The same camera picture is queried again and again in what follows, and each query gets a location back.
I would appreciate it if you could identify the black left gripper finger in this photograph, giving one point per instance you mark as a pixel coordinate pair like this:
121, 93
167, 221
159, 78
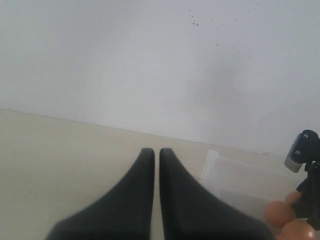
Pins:
124, 213

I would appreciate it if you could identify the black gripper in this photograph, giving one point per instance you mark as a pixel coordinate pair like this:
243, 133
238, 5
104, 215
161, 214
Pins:
308, 205

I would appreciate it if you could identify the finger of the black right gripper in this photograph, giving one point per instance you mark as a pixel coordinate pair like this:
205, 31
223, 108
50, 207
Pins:
190, 212

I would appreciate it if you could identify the brown egg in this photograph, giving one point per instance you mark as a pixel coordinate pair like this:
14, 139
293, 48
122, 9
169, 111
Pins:
278, 213
297, 230
292, 197

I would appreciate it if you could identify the clear plastic bin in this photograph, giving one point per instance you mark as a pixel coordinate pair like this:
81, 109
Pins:
248, 183

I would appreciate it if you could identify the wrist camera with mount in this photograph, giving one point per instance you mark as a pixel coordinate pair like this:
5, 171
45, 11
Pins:
304, 150

